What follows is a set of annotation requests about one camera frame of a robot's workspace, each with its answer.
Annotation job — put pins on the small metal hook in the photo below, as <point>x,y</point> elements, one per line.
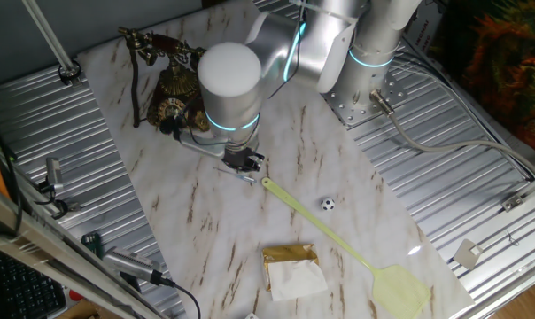
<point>512,239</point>

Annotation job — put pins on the aluminium frame bar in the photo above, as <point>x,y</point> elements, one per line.
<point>50,246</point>

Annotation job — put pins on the small metal corner bracket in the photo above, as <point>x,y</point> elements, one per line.
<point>512,203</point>

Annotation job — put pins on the colourful patterned cloth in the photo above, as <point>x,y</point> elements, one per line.
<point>506,66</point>

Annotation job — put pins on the yellow-green fly swatter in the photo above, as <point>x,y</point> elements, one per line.
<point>400,292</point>

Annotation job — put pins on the silver ribbed camera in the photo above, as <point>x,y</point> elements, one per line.
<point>130,263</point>

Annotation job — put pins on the vintage brass rotary phone base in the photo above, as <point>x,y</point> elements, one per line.
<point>172,84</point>

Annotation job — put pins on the gold tissue pack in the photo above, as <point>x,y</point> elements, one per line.
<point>294,274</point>

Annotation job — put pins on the white square tag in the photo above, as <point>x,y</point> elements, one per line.
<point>467,254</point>

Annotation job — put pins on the black keyboard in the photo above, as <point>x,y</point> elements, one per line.
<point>24,292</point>

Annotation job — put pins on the red emergency stop button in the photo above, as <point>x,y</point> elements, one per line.
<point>75,295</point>

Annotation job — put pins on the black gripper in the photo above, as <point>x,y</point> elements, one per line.
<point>236,158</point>

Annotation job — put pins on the white slanted pole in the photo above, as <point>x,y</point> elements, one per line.
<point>46,33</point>

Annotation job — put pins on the mini soccer ball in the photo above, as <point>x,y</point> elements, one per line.
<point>327,204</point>

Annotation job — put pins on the green hex key holder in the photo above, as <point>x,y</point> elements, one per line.
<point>92,244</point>

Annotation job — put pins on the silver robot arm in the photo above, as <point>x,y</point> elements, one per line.
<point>230,88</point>

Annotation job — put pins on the small silver camera on mount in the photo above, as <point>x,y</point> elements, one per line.
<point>54,173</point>

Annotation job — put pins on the small white object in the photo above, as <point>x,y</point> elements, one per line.
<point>252,316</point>

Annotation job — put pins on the white box with red print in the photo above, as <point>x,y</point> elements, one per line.
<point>429,33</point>

